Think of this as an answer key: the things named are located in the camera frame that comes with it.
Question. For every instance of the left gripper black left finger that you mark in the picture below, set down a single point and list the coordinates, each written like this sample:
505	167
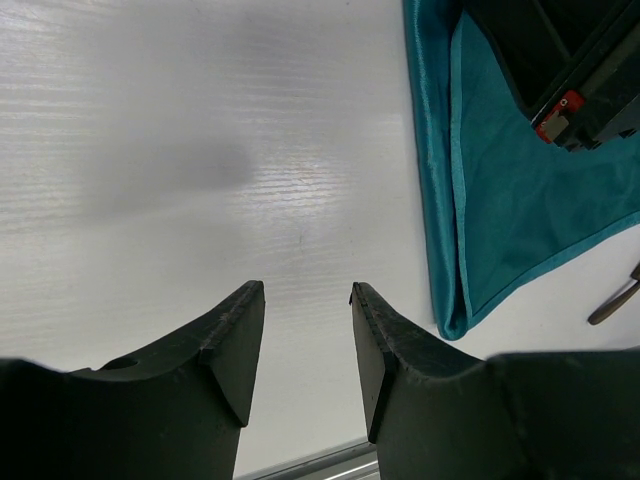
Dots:
173	409

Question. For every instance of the teal cloth napkin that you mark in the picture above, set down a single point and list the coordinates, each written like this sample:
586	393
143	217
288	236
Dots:
501	208

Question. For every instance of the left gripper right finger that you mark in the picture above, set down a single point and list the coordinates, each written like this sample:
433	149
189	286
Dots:
435	412

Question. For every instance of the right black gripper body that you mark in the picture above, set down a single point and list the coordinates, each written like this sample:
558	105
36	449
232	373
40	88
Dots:
571	66

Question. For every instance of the brown wooden spoon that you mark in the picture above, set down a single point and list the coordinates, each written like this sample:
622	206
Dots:
609	308

